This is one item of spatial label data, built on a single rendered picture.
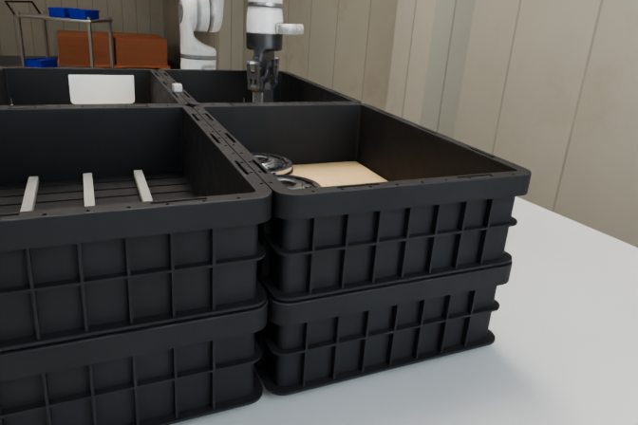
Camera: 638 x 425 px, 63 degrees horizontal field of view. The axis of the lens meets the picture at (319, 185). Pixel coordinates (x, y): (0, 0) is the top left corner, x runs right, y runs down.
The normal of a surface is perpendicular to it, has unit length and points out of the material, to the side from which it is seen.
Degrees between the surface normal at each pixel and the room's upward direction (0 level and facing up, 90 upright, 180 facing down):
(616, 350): 0
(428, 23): 90
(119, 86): 90
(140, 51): 90
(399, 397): 0
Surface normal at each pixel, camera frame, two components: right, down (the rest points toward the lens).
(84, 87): 0.40, 0.33
